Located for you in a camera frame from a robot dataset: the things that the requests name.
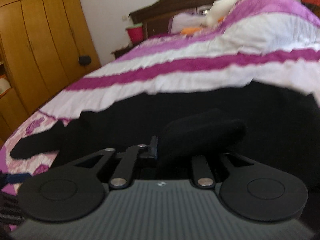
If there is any black button cardigan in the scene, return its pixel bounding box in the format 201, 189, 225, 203
10, 81, 319, 229

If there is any red plastic bucket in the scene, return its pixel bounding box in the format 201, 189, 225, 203
126, 23, 144, 44

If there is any wooden wardrobe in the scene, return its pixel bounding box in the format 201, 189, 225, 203
1, 0, 101, 142

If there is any white plush toy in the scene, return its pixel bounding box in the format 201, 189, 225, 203
201, 0, 240, 28

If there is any lilac pillow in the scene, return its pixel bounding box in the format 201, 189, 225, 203
168, 12, 206, 34

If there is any pink floral bed quilt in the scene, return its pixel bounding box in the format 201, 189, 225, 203
0, 0, 320, 230

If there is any dark wooden headboard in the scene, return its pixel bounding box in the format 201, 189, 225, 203
129, 0, 216, 39

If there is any orange cloth item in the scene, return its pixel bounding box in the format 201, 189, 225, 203
180, 27, 202, 36

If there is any small black hanging pouch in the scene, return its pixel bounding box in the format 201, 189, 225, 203
78, 55, 92, 67

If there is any dark wooden nightstand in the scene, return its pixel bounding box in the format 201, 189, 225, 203
111, 44, 133, 59

